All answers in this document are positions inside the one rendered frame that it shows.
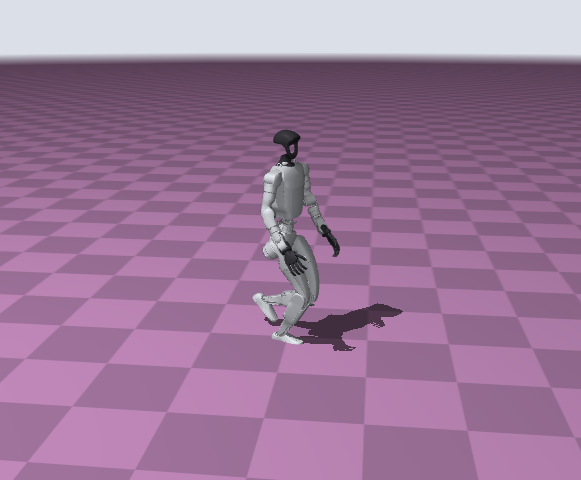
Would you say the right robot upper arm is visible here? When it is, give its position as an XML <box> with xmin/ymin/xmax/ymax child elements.
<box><xmin>261</xmin><ymin>170</ymin><xmax>282</xmax><ymax>218</ymax></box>

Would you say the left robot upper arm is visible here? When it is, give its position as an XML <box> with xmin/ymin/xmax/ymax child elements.
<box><xmin>301</xmin><ymin>163</ymin><xmax>316</xmax><ymax>207</ymax></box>

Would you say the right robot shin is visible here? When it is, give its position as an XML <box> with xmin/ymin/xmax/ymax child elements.
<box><xmin>277</xmin><ymin>293</ymin><xmax>311</xmax><ymax>337</ymax></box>

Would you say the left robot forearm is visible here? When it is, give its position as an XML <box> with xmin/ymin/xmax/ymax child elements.
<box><xmin>307</xmin><ymin>193</ymin><xmax>328</xmax><ymax>235</ymax></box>

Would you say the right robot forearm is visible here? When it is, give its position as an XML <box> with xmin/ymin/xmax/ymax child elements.
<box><xmin>262</xmin><ymin>209</ymin><xmax>287</xmax><ymax>252</ymax></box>

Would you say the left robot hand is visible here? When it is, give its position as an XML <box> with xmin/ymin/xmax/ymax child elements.
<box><xmin>321</xmin><ymin>224</ymin><xmax>340</xmax><ymax>257</ymax></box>

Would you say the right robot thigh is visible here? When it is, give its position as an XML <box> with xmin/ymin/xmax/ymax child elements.
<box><xmin>263</xmin><ymin>238</ymin><xmax>311</xmax><ymax>306</ymax></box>

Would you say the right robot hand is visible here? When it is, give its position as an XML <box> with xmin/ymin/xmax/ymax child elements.
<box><xmin>278</xmin><ymin>241</ymin><xmax>307</xmax><ymax>276</ymax></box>

